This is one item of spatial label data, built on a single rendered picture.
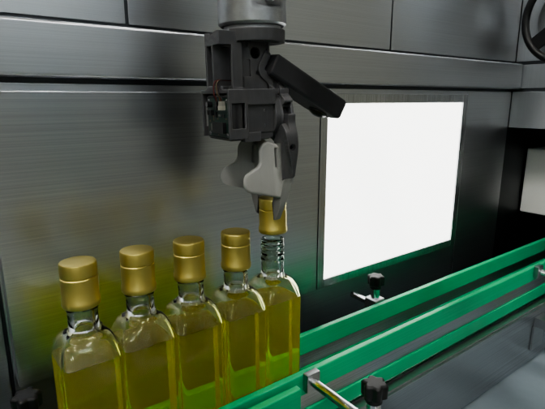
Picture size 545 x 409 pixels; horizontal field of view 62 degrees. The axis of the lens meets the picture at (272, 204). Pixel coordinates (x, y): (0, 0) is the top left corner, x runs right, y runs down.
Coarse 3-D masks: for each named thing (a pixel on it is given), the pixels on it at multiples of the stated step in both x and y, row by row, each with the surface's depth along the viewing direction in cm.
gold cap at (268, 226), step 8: (264, 200) 54; (264, 208) 54; (264, 216) 55; (272, 216) 54; (264, 224) 55; (272, 224) 55; (280, 224) 55; (264, 232) 55; (272, 232) 55; (280, 232) 55
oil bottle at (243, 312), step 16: (224, 288) 53; (224, 304) 52; (240, 304) 52; (256, 304) 53; (224, 320) 52; (240, 320) 52; (256, 320) 53; (224, 336) 52; (240, 336) 52; (256, 336) 54; (240, 352) 53; (256, 352) 54; (240, 368) 53; (256, 368) 55; (240, 384) 54; (256, 384) 55
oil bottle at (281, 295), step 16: (256, 288) 57; (272, 288) 56; (288, 288) 57; (272, 304) 55; (288, 304) 57; (272, 320) 56; (288, 320) 57; (272, 336) 56; (288, 336) 58; (272, 352) 57; (288, 352) 58; (272, 368) 57; (288, 368) 59
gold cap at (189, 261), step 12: (180, 240) 49; (192, 240) 49; (180, 252) 48; (192, 252) 48; (180, 264) 48; (192, 264) 48; (204, 264) 50; (180, 276) 49; (192, 276) 49; (204, 276) 50
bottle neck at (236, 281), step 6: (246, 270) 53; (228, 276) 53; (234, 276) 52; (240, 276) 53; (246, 276) 53; (228, 282) 53; (234, 282) 53; (240, 282) 53; (246, 282) 53; (228, 288) 53; (234, 288) 53; (240, 288) 53
